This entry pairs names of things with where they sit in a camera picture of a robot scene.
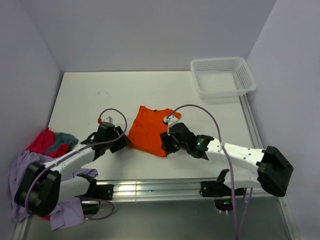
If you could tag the red t shirt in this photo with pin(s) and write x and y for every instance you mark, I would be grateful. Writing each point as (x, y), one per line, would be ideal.
(47, 143)

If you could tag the orange t shirt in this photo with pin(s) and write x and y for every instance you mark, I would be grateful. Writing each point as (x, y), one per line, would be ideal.
(145, 132)

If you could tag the lavender t shirt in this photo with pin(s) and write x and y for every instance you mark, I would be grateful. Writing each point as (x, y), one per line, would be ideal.
(66, 214)

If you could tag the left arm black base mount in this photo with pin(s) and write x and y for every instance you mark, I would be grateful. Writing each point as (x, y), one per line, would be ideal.
(91, 204)

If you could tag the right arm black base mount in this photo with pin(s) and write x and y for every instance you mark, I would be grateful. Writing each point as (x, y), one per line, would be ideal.
(216, 189)

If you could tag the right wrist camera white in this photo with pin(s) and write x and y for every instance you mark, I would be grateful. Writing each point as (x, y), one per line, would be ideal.
(169, 121)

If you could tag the aluminium front rail frame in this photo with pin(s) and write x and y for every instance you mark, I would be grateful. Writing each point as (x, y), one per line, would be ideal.
(172, 209)

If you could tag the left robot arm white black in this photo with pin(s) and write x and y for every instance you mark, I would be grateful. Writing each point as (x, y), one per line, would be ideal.
(44, 186)

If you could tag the white perforated plastic basket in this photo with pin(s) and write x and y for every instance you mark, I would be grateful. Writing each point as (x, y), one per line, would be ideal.
(222, 77)

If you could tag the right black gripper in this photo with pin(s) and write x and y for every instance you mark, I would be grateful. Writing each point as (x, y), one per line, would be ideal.
(166, 145)

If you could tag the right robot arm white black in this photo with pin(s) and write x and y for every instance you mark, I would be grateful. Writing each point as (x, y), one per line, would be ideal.
(259, 168)

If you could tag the teal blue t shirt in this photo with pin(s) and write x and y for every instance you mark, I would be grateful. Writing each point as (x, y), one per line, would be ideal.
(64, 140)

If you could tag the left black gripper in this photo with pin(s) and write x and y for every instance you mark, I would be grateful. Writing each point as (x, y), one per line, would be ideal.
(122, 142)

